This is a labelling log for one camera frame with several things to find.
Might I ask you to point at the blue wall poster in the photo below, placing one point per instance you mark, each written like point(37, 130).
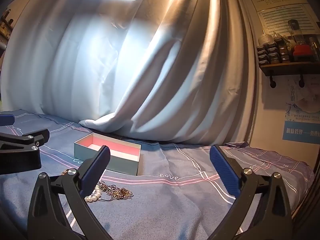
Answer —
point(301, 120)

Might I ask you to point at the white paper notice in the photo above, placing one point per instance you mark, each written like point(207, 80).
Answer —
point(280, 2)

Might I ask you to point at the teal box with pink lining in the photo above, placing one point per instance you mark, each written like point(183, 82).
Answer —
point(117, 163)

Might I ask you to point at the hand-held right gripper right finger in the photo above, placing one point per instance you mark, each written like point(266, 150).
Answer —
point(223, 170)

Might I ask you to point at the stack of small dark jars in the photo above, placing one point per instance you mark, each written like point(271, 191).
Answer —
point(271, 52)

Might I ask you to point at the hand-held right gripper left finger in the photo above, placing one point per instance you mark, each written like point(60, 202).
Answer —
point(96, 170)

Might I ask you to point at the pale blue curtain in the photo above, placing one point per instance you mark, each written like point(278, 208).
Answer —
point(100, 67)

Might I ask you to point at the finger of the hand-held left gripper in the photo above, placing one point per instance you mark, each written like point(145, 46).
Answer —
point(7, 119)
point(27, 140)

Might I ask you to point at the wooden wall shelf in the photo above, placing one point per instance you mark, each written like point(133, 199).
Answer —
point(287, 68)

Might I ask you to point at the tall clear bottle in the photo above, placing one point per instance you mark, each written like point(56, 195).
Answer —
point(296, 32)

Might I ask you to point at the red container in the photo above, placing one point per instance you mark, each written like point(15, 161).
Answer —
point(303, 50)

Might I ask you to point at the cluttered background shelf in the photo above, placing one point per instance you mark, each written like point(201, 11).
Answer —
point(5, 22)

